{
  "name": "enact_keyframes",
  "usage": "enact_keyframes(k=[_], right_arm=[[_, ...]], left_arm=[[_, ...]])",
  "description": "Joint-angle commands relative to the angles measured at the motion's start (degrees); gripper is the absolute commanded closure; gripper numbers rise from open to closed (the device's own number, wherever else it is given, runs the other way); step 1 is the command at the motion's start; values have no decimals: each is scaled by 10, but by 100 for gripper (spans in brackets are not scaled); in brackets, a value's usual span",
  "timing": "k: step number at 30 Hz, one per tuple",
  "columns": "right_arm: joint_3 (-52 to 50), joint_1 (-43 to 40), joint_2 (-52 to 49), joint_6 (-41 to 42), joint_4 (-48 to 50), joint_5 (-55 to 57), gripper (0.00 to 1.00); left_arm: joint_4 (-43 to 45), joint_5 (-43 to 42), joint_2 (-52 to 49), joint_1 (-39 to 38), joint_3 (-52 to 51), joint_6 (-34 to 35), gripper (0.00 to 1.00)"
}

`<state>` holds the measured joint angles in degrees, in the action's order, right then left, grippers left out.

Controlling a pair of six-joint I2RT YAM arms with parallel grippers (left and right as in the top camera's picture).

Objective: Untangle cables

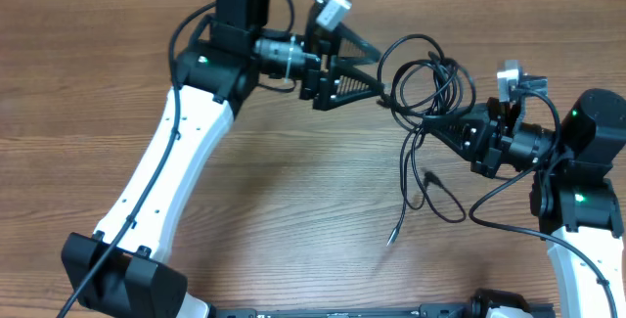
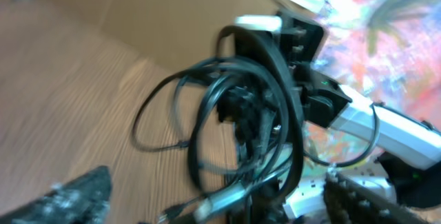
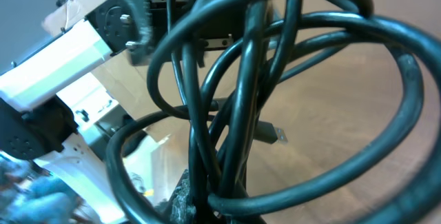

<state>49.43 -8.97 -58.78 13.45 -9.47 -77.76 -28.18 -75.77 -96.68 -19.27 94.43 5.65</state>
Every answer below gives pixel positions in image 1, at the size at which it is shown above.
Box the black cable bundle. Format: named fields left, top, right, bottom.
left=376, top=33, right=478, bottom=247

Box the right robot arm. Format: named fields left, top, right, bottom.
left=424, top=88, right=625, bottom=317

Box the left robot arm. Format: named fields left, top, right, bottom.
left=62, top=0, right=381, bottom=318

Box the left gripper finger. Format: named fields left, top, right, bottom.
left=335, top=23, right=380, bottom=62
left=332, top=58, right=384, bottom=103

